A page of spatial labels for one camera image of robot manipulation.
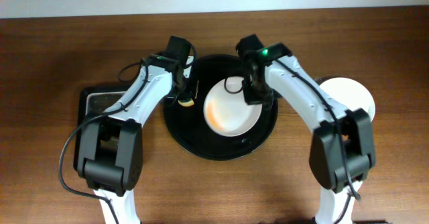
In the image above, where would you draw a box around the cream white plate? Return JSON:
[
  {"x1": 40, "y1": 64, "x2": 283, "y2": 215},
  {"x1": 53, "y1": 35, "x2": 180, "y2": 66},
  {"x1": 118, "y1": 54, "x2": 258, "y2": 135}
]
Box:
[{"x1": 316, "y1": 77, "x2": 375, "y2": 121}]

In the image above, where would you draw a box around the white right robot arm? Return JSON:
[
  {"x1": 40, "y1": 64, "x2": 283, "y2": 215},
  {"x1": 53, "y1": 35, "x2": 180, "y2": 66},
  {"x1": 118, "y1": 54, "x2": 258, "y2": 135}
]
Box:
[{"x1": 235, "y1": 34, "x2": 376, "y2": 223}]

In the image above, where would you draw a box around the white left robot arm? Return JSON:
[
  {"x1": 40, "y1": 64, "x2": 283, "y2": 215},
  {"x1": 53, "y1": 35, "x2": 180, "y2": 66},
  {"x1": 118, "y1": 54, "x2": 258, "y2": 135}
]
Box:
[{"x1": 71, "y1": 36, "x2": 196, "y2": 223}]

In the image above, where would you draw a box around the round black serving tray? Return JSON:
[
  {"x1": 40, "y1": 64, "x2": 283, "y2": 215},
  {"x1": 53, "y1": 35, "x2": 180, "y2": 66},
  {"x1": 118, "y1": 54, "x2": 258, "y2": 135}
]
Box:
[{"x1": 164, "y1": 54, "x2": 278, "y2": 161}]

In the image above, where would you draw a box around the black rectangular water tray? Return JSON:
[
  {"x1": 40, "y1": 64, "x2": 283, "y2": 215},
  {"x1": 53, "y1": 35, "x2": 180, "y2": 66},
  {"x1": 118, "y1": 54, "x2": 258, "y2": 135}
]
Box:
[{"x1": 77, "y1": 85, "x2": 129, "y2": 162}]

